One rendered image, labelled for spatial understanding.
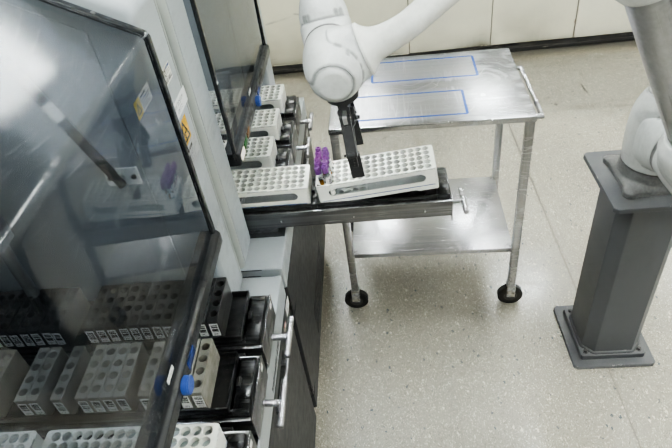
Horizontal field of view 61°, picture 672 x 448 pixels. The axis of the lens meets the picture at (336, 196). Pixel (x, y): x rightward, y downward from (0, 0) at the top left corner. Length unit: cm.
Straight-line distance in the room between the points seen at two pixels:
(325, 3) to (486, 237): 118
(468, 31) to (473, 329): 217
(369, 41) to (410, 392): 128
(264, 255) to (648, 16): 96
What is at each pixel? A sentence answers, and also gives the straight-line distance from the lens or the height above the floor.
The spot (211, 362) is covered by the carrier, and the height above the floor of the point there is 86.
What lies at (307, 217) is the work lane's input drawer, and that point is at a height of 78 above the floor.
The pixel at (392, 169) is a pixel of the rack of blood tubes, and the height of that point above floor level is 88.
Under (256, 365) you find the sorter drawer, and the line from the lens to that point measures 113.
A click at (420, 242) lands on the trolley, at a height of 28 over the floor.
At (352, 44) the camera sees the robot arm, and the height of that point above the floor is 128.
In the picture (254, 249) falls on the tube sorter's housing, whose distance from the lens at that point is 145.
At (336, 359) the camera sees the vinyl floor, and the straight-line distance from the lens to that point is 210.
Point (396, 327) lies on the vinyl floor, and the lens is 217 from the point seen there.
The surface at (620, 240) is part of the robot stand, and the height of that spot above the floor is 54.
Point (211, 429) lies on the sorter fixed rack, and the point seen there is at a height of 86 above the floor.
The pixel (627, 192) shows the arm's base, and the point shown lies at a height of 71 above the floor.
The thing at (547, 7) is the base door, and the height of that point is 29.
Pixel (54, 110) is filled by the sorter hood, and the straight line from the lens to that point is 73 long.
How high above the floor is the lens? 171
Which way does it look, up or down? 39 degrees down
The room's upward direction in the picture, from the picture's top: 8 degrees counter-clockwise
